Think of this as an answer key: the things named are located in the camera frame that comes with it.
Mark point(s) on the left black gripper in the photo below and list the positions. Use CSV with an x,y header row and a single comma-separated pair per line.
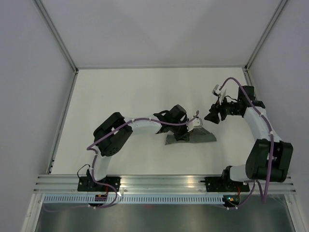
x,y
185,136

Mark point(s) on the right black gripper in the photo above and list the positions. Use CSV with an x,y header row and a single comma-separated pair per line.
x,y
212,116

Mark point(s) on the grey cloth napkin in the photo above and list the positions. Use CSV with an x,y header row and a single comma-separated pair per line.
x,y
196,136

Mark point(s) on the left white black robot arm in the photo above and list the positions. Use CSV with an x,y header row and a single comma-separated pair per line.
x,y
114,132

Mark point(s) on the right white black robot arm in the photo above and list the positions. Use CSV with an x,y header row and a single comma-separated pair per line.
x,y
269,158

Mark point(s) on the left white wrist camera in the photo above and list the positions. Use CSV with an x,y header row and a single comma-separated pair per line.
x,y
195,122

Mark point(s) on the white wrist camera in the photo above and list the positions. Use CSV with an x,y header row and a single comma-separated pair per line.
x,y
195,122
219,92

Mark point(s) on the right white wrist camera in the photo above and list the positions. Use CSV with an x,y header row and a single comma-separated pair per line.
x,y
219,92

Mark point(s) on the right aluminium frame post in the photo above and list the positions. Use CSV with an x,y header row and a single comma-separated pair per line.
x,y
268,29

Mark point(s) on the aluminium frame post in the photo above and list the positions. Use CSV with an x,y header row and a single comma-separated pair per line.
x,y
268,29
52,28

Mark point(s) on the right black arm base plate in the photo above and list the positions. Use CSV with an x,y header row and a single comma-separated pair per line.
x,y
218,184

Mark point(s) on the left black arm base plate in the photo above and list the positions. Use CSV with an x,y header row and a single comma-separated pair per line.
x,y
86,184

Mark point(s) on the aluminium front rail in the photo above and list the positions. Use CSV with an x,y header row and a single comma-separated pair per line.
x,y
130,184

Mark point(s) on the white slotted cable duct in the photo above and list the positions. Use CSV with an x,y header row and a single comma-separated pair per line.
x,y
136,198

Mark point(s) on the left aluminium frame post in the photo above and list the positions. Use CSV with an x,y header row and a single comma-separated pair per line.
x,y
52,28

